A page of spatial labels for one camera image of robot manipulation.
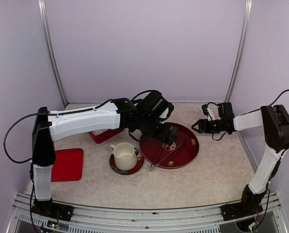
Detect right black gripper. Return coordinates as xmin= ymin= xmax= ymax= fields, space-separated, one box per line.
xmin=191 ymin=118 xmax=225 ymax=133

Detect red chocolate box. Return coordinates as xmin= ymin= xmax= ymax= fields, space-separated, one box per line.
xmin=89 ymin=129 xmax=124 ymax=144

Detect right aluminium frame post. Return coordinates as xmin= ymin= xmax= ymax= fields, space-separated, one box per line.
xmin=224 ymin=0 xmax=253 ymax=102

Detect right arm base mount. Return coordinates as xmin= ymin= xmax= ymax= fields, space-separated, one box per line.
xmin=221 ymin=202 xmax=263 ymax=221

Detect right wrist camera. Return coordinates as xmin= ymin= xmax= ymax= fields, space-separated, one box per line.
xmin=202 ymin=104 xmax=215 ymax=121

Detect left aluminium frame post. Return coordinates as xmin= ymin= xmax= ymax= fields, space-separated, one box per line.
xmin=37 ymin=0 xmax=69 ymax=107

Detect aluminium frame post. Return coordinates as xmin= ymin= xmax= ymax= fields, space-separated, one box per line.
xmin=224 ymin=0 xmax=253 ymax=102
xmin=37 ymin=0 xmax=69 ymax=107

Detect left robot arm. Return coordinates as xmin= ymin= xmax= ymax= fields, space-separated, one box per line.
xmin=17 ymin=90 xmax=178 ymax=216

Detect front aluminium rail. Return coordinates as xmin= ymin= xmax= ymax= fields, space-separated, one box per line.
xmin=2 ymin=193 xmax=289 ymax=233

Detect red box lid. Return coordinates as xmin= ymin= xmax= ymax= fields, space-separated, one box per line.
xmin=51 ymin=148 xmax=84 ymax=182

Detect cream ceramic mug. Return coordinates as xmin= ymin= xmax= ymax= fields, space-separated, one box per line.
xmin=109 ymin=142 xmax=137 ymax=170

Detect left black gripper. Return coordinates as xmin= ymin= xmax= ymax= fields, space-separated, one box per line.
xmin=140 ymin=116 xmax=179 ymax=146

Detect metal serving tongs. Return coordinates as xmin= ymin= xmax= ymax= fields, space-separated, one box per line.
xmin=148 ymin=138 xmax=189 ymax=172

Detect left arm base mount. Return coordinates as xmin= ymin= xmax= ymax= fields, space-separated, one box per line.
xmin=32 ymin=201 xmax=74 ymax=222

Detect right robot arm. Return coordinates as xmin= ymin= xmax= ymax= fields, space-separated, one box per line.
xmin=191 ymin=102 xmax=289 ymax=216

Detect floral dark red saucer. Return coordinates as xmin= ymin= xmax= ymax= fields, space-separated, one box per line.
xmin=109 ymin=148 xmax=145 ymax=175

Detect round dark red tray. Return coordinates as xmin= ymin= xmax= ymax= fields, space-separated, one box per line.
xmin=140 ymin=122 xmax=199 ymax=169

